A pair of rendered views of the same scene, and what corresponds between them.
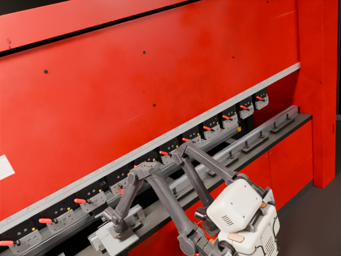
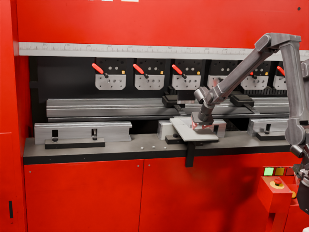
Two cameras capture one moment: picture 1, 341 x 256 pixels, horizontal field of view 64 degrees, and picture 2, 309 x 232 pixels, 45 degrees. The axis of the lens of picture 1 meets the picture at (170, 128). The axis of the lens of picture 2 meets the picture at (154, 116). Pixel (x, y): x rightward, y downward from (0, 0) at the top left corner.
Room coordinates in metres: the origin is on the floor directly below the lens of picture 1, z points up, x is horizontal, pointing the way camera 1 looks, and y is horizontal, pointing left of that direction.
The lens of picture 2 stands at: (-0.48, 0.26, 1.78)
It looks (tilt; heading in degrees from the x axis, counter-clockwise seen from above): 22 degrees down; 14
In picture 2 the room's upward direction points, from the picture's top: 5 degrees clockwise
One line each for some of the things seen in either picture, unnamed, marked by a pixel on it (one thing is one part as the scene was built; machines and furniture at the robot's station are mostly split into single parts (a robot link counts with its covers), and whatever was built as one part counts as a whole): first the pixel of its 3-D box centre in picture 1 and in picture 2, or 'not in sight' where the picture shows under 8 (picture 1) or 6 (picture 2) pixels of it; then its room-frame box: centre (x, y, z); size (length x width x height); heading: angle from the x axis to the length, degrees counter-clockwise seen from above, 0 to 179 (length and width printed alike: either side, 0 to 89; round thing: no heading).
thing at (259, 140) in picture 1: (255, 144); not in sight; (2.08, -0.69, 0.89); 0.30 x 0.05 x 0.03; 120
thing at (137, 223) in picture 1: (121, 236); (191, 138); (1.40, 0.50, 0.89); 0.30 x 0.05 x 0.03; 120
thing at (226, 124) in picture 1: (226, 116); not in sight; (2.01, -0.46, 1.26); 0.15 x 0.09 x 0.17; 120
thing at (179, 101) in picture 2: (100, 208); (186, 95); (1.43, 0.56, 1.13); 0.10 x 0.02 x 0.10; 120
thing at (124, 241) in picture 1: (116, 235); (192, 128); (1.30, 0.49, 1.00); 0.26 x 0.18 x 0.01; 30
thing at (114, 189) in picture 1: (117, 178); (220, 72); (1.52, 0.41, 1.26); 0.15 x 0.09 x 0.17; 120
